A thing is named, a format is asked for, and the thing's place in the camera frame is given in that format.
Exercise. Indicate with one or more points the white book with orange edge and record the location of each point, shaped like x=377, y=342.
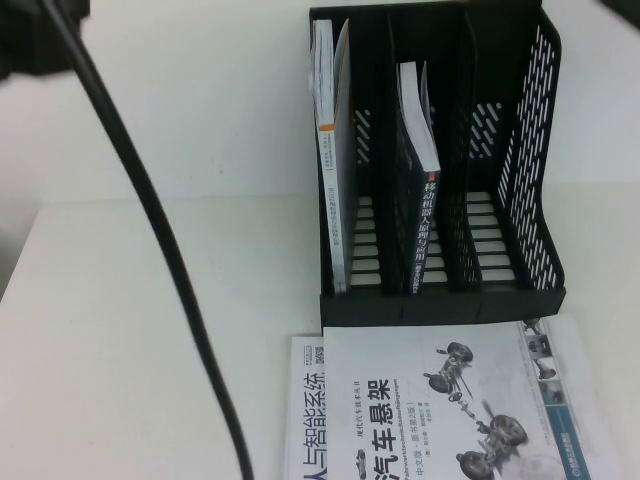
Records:
x=330, y=150

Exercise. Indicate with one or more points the dark blue robot book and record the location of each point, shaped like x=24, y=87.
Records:
x=427, y=225

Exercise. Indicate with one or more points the white car suspension book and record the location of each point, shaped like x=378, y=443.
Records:
x=400, y=350

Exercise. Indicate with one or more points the black plastic book stand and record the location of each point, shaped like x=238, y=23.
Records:
x=450, y=310

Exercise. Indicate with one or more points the white book large blue characters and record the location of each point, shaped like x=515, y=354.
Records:
x=310, y=400

